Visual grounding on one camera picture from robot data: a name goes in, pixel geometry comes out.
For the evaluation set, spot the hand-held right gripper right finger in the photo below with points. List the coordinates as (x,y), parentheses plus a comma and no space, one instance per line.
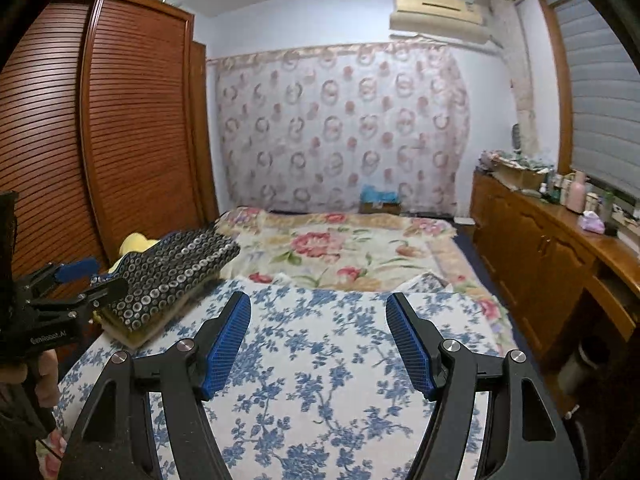
(407,346)

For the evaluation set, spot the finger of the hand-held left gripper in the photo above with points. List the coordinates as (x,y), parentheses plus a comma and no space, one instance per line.
(102,291)
(75,269)

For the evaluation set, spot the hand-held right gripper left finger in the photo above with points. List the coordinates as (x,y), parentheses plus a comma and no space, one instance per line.
(225,346)

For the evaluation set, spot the navy patterned satin robe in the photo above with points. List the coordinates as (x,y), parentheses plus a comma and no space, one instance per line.
(175,270)

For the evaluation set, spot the person's left hand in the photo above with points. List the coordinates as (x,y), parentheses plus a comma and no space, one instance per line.
(44,377)

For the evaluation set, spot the yellow plush toy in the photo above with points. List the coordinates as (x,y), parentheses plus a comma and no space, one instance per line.
(134,247)

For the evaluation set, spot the blue floral bed sheet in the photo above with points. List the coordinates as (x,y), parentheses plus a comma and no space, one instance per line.
(320,360)

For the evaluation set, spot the pink floral blanket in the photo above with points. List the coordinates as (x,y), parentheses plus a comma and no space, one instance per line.
(350,255)

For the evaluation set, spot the dark blue mattress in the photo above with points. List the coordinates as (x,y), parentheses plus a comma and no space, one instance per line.
(467,240)

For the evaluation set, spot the small cardboard box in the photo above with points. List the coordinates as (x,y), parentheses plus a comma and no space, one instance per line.
(381,208)

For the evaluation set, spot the brown louvered wardrobe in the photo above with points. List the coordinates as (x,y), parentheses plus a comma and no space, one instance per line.
(125,125)

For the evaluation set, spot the long wooden cabinet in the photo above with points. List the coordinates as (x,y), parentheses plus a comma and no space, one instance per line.
(530,250)

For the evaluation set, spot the light blue cloth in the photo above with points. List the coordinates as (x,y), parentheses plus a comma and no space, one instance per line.
(378,193)

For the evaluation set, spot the grey waste bin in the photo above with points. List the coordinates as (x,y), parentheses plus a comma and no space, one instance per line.
(577,367)

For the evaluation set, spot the open cardboard box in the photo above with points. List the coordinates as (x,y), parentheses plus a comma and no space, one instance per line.
(520,176)

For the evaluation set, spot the green bottle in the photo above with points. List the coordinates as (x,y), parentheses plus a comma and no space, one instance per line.
(555,187)

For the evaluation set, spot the sheer circle patterned curtain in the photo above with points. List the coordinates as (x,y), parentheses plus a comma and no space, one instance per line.
(340,130)

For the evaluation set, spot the pink bottle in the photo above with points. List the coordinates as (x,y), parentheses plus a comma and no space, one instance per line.
(579,191)

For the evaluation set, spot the small white fan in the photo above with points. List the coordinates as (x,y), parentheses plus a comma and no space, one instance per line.
(516,139)

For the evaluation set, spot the cream lace side curtain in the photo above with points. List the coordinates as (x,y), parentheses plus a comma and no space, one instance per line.
(520,70)

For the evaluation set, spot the grey window blind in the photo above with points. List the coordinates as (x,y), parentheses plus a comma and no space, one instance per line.
(605,95)

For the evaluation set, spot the beige wall air conditioner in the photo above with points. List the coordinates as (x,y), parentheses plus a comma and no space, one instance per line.
(440,17)

